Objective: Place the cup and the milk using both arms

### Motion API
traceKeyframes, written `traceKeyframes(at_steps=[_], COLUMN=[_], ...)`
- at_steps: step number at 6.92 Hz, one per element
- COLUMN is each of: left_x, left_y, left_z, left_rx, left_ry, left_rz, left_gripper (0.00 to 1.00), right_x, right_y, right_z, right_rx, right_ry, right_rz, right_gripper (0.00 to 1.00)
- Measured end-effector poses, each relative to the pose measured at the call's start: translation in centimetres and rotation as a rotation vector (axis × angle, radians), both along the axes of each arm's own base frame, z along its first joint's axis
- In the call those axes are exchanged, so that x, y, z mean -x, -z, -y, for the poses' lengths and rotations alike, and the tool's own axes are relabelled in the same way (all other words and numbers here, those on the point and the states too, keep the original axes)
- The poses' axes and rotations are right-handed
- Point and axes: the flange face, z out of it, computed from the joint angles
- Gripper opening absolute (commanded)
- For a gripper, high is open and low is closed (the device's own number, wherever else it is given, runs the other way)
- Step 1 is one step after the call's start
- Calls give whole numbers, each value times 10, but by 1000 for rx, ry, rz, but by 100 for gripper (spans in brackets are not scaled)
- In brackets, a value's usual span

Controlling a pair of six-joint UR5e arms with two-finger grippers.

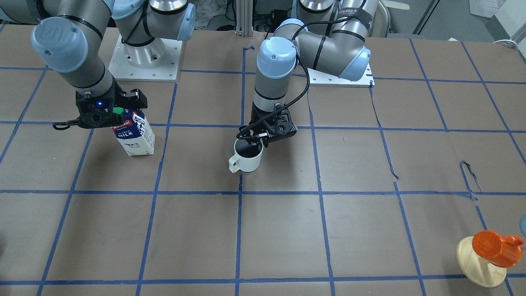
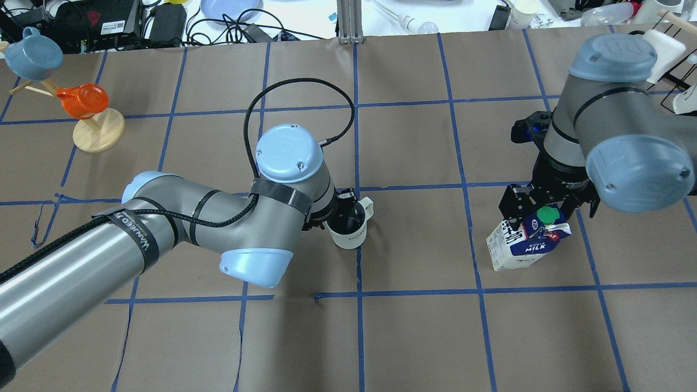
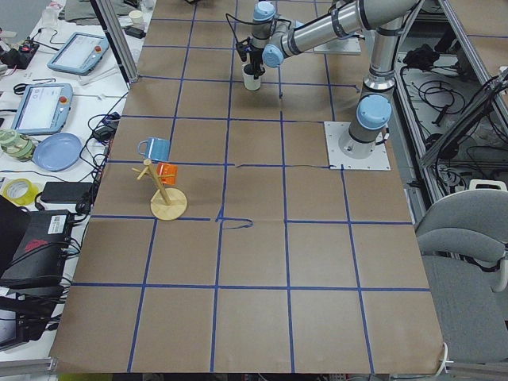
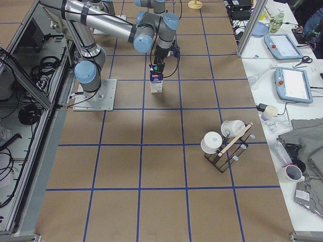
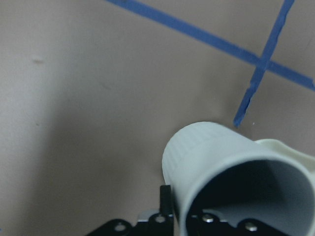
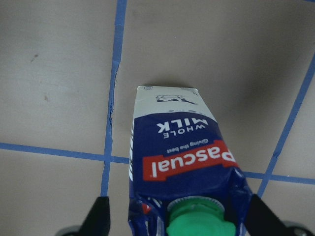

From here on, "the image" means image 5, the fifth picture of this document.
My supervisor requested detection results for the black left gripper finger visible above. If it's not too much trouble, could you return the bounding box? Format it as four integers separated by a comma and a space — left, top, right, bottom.
159, 185, 174, 217

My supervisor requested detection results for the grey mug with handle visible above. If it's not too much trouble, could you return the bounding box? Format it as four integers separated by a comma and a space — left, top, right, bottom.
162, 122, 315, 236

